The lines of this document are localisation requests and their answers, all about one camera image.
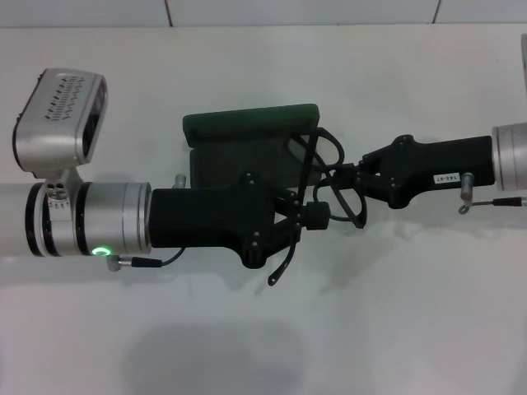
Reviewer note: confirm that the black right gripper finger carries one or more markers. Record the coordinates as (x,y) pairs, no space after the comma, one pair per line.
(358,169)
(368,185)

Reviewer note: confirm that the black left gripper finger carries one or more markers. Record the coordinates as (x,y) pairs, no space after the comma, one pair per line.
(317,223)
(317,210)

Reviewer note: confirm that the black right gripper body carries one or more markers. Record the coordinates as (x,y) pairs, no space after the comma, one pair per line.
(432,164)

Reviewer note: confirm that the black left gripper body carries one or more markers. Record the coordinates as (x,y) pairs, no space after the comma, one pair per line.
(206,218)

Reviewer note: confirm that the black glasses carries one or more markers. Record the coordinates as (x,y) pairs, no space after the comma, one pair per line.
(329,150)

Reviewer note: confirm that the green glasses case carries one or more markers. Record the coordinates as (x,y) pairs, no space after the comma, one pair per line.
(230,119)

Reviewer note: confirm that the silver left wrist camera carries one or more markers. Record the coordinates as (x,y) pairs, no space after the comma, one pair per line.
(57,119)

